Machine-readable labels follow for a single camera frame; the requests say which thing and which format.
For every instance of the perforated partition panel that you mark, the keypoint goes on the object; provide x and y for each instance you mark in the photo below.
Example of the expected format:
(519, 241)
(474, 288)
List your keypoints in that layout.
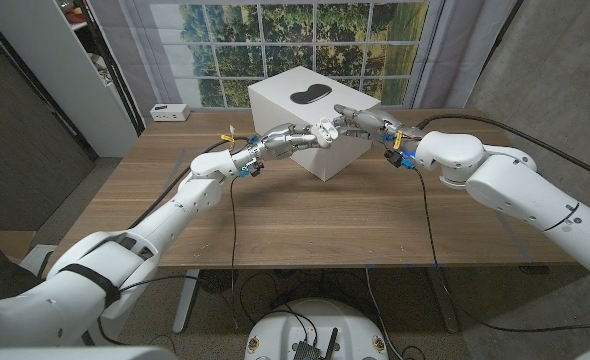
(20, 140)

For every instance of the black torso electronics module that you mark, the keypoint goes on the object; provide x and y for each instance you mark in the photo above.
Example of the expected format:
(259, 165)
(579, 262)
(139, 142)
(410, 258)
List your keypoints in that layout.
(311, 350)

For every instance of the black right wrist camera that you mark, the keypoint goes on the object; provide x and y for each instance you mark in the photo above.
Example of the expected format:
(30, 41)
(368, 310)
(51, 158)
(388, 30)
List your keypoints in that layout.
(395, 158)

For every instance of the white AirPods case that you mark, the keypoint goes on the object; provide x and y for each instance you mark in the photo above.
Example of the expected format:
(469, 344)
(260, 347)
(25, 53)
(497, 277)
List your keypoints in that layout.
(323, 131)

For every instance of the printed window backdrop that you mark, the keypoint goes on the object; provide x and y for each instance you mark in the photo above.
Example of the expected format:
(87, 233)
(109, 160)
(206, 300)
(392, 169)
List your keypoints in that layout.
(235, 50)

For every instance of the grey table leg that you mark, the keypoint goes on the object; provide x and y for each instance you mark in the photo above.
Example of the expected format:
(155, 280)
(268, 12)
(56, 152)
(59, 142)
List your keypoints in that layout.
(442, 300)

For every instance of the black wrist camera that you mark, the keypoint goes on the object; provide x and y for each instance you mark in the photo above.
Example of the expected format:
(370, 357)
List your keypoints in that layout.
(395, 158)
(256, 169)

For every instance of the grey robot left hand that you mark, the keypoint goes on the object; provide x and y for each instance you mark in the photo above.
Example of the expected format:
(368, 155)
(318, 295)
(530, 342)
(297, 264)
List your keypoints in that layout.
(285, 142)

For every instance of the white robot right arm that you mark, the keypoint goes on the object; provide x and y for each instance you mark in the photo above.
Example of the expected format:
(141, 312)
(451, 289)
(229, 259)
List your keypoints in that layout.
(515, 190)

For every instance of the white cabinet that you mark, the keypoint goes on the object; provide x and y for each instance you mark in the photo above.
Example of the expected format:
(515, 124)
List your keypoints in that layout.
(75, 75)

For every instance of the white power strip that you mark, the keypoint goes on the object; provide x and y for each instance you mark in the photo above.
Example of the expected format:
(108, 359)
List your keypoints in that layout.
(170, 113)

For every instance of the white table leg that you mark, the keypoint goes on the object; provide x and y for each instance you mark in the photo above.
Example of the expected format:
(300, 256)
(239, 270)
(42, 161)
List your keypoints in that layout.
(185, 300)

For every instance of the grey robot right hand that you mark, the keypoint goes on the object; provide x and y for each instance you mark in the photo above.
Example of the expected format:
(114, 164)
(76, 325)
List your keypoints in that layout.
(370, 122)

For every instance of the white Vision Pro box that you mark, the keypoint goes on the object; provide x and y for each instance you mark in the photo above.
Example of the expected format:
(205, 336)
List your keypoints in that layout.
(285, 100)

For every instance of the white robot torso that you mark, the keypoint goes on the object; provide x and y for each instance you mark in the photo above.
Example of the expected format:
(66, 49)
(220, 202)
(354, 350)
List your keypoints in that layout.
(315, 325)

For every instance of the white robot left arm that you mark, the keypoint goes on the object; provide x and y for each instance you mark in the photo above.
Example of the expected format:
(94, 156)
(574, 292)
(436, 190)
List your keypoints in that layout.
(165, 220)

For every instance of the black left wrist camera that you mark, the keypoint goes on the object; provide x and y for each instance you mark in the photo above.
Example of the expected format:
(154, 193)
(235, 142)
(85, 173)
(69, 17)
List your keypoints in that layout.
(256, 169)

